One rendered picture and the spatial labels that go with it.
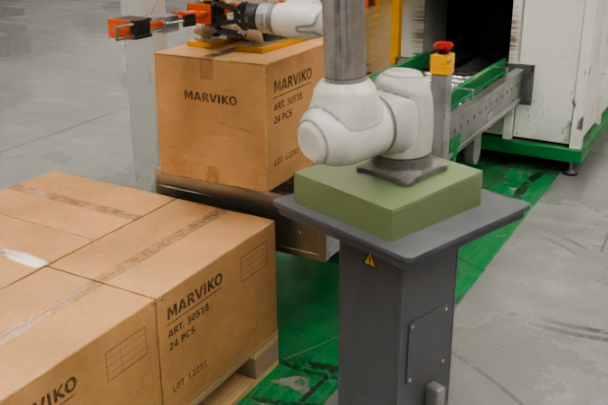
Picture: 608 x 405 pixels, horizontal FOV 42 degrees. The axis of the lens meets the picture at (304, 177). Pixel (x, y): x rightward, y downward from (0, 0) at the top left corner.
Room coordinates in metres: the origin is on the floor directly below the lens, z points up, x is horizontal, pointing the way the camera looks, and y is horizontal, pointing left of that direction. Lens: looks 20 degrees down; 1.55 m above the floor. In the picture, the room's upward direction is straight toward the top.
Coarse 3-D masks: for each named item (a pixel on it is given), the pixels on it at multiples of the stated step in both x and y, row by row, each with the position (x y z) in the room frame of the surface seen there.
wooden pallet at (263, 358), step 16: (272, 336) 2.33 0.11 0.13; (256, 352) 2.24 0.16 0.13; (272, 352) 2.33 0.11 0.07; (240, 368) 2.26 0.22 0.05; (256, 368) 2.24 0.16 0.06; (272, 368) 2.32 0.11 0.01; (224, 384) 2.21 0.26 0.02; (240, 384) 2.21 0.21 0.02; (256, 384) 2.24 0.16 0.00; (208, 400) 2.12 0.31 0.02; (224, 400) 2.12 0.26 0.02
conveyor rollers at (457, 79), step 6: (426, 72) 4.51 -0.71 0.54; (426, 78) 4.40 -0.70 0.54; (456, 78) 4.34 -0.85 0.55; (462, 78) 4.39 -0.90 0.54; (468, 78) 4.38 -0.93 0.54; (456, 84) 4.23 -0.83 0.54; (480, 90) 4.07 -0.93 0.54; (462, 102) 3.83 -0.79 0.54; (288, 180) 2.76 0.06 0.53; (276, 186) 2.68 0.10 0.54; (282, 186) 2.67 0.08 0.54; (288, 186) 2.66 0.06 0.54; (288, 192) 2.65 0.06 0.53
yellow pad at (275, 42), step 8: (264, 40) 2.53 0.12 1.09; (272, 40) 2.55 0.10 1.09; (280, 40) 2.56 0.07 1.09; (288, 40) 2.58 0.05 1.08; (296, 40) 2.62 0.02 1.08; (304, 40) 2.67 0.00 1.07; (240, 48) 2.47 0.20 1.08; (248, 48) 2.46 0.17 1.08; (256, 48) 2.44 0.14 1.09; (264, 48) 2.45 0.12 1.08; (272, 48) 2.49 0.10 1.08
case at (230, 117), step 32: (160, 64) 2.44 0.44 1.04; (192, 64) 2.39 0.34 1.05; (224, 64) 2.33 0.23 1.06; (256, 64) 2.29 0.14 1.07; (288, 64) 2.40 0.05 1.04; (320, 64) 2.61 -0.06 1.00; (160, 96) 2.44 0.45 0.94; (192, 96) 2.39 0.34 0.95; (224, 96) 2.33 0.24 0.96; (256, 96) 2.29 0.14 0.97; (288, 96) 2.40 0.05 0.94; (160, 128) 2.44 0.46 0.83; (192, 128) 2.39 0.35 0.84; (224, 128) 2.34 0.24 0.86; (256, 128) 2.28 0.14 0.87; (288, 128) 2.40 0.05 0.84; (160, 160) 2.45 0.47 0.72; (192, 160) 2.39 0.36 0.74; (224, 160) 2.34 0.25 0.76; (256, 160) 2.28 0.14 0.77; (288, 160) 2.39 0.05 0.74
